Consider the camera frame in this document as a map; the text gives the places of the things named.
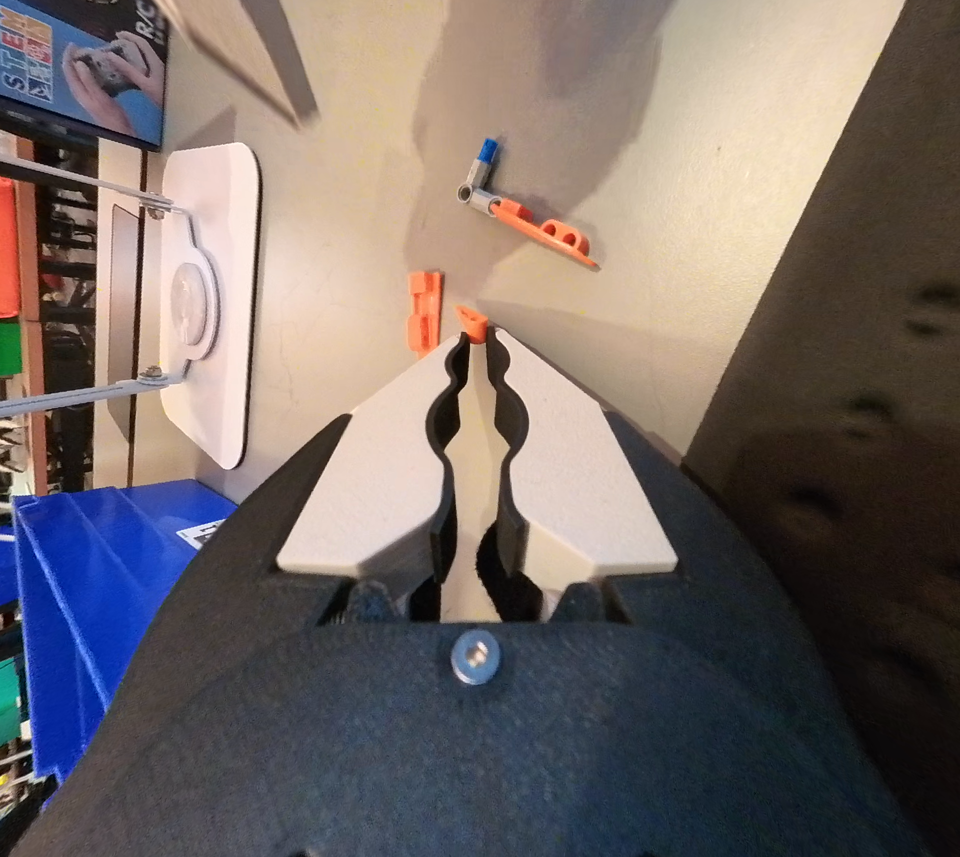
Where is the orange storage container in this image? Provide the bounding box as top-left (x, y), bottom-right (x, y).
top-left (0, 178), bottom-right (21, 318)

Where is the blue plastic bin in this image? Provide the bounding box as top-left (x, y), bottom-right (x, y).
top-left (11, 478), bottom-right (241, 788)

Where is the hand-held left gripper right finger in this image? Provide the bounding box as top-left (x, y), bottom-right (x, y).
top-left (477, 328), bottom-right (681, 622)

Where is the black perforated pad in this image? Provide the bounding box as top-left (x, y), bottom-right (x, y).
top-left (681, 0), bottom-right (960, 852)

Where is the white book stand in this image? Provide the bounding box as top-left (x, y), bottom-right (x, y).
top-left (0, 0), bottom-right (325, 473)

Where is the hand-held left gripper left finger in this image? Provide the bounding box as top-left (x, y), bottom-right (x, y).
top-left (275, 332), bottom-right (462, 622)

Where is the dark printed toy box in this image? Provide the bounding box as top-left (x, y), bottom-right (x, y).
top-left (0, 0), bottom-right (171, 154)

